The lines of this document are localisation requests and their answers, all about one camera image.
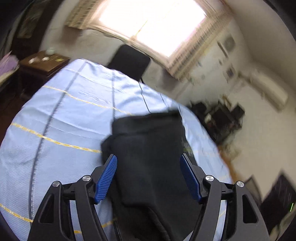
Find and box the dark wooden nightstand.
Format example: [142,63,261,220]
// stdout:
[18,51,70,100]

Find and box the black printed sweatshirt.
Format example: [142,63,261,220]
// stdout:
[101,110,201,240]

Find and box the purple cloth pile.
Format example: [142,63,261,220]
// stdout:
[0,51,19,76]

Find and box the right striped curtain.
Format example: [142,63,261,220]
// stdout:
[167,8,232,80]

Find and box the left striped curtain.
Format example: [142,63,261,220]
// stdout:
[65,0,103,30]

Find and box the bright window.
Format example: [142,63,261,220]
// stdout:
[90,1,207,59]

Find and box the dark cluttered desk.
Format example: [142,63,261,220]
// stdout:
[189,101,245,145]

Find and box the black office chair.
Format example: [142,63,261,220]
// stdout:
[107,45,151,82]

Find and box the striped curtain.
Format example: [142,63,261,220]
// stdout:
[167,8,232,80]
[65,0,103,30]

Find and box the light blue checked bedsheet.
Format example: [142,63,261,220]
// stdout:
[1,59,232,240]

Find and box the white wall air conditioner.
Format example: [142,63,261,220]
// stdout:
[238,69,288,111]

